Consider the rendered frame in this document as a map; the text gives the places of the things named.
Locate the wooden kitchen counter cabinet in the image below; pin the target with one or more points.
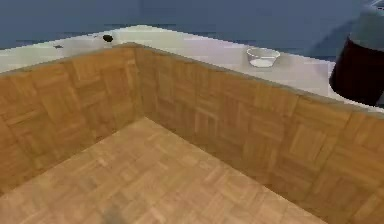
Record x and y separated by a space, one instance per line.
213 110

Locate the white bowl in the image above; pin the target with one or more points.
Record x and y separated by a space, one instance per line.
263 57

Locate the small black round object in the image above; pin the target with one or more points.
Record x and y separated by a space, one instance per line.
107 38

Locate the small dark flat utensil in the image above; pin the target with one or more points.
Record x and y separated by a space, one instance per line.
58 46

